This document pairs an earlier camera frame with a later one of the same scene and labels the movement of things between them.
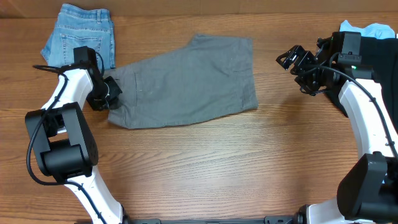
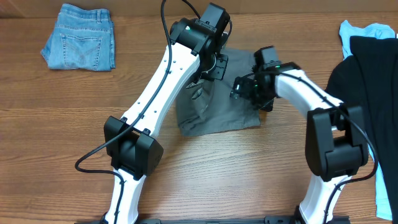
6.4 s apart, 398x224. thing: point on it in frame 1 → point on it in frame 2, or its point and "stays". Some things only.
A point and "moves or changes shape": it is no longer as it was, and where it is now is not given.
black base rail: x=301 y=219 stays
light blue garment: x=377 y=30 stays
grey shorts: x=211 y=77 moves or changes shape
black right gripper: x=312 y=88 → x=247 y=85
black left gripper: x=115 y=89 → x=217 y=71
